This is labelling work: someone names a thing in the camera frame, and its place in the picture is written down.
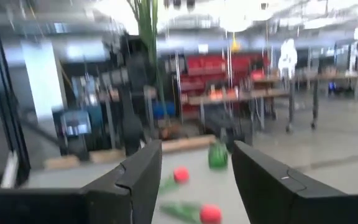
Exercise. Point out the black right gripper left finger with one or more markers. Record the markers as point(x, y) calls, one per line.
point(135, 193)

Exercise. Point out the green textured glass vase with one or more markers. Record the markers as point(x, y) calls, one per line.
point(218, 157)

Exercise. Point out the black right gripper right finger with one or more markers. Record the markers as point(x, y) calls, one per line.
point(269, 193)

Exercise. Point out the red storage bin shelf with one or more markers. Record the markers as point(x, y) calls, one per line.
point(216, 68)

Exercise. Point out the grey table mat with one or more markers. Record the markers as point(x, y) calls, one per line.
point(197, 186)

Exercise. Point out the red artificial tulip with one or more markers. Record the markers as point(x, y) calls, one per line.
point(181, 175)
point(210, 214)

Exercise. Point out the light wooden table board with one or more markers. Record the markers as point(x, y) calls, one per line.
point(185, 143)

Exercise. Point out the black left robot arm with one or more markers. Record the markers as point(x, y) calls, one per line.
point(132, 118)

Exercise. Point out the wooden workbench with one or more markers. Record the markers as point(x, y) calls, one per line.
point(322, 77)

